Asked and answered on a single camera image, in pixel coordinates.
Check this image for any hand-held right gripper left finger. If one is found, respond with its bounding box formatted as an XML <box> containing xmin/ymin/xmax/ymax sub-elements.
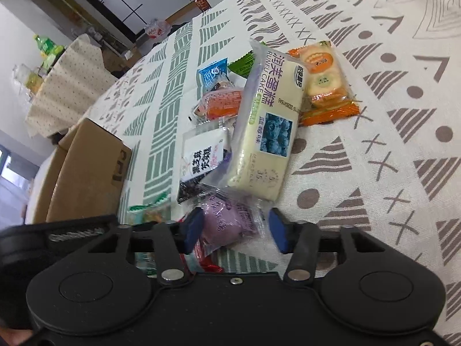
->
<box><xmin>88</xmin><ymin>208</ymin><xmax>204</xmax><ymax>285</ymax></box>

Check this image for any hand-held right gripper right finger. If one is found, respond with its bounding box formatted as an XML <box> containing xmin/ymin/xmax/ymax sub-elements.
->
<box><xmin>268</xmin><ymin>208</ymin><xmax>388</xmax><ymax>284</ymax></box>

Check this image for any purple snack packet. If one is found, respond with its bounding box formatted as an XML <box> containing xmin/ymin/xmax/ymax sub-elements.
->
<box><xmin>194</xmin><ymin>194</ymin><xmax>268</xmax><ymax>257</ymax></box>

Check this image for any brown cardboard box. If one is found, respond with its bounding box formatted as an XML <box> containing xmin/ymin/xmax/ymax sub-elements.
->
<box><xmin>32</xmin><ymin>117</ymin><xmax>132</xmax><ymax>224</ymax></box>

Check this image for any orange cracker packet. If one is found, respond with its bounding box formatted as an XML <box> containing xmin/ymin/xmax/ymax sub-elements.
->
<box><xmin>287</xmin><ymin>41</ymin><xmax>361</xmax><ymax>127</ymax></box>

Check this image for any green and orange snack packet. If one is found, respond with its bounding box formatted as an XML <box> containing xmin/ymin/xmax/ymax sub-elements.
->
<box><xmin>127</xmin><ymin>202</ymin><xmax>171</xmax><ymax>224</ymax></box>

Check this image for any black and white snack packet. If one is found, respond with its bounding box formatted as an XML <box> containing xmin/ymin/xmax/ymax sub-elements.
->
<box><xmin>176</xmin><ymin>128</ymin><xmax>232</xmax><ymax>204</ymax></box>

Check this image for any patterned bedspread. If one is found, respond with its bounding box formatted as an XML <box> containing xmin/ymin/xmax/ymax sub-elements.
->
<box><xmin>92</xmin><ymin>0</ymin><xmax>461</xmax><ymax>346</ymax></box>

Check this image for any large blueberry cake packet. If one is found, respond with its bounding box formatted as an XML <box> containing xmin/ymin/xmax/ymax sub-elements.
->
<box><xmin>226</xmin><ymin>39</ymin><xmax>307</xmax><ymax>201</ymax></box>

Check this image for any orange jelly snack packet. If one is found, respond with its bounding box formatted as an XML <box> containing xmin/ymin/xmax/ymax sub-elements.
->
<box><xmin>192</xmin><ymin>87</ymin><xmax>246</xmax><ymax>122</ymax></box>

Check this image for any blue snack packet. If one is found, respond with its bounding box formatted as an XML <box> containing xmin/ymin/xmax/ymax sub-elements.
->
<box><xmin>198</xmin><ymin>59</ymin><xmax>231</xmax><ymax>91</ymax></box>

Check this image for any table with dotted tablecloth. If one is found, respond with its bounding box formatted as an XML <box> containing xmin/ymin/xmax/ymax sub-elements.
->
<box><xmin>24</xmin><ymin>33</ymin><xmax>120</xmax><ymax>138</ymax></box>

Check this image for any clear bottle with yellow liquid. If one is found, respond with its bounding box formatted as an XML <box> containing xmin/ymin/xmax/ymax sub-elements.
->
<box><xmin>13</xmin><ymin>63</ymin><xmax>44</xmax><ymax>95</ymax></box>

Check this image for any green soda bottle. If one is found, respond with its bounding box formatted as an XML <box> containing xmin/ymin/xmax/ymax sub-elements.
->
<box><xmin>33</xmin><ymin>34</ymin><xmax>66</xmax><ymax>70</ymax></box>

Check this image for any red and white plastic bag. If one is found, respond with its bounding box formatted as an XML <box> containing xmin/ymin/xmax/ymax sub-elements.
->
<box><xmin>143</xmin><ymin>18</ymin><xmax>172</xmax><ymax>40</ymax></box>

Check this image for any black framed sliding door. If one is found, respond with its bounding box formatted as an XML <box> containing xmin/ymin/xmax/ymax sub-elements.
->
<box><xmin>67</xmin><ymin>0</ymin><xmax>197</xmax><ymax>40</ymax></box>

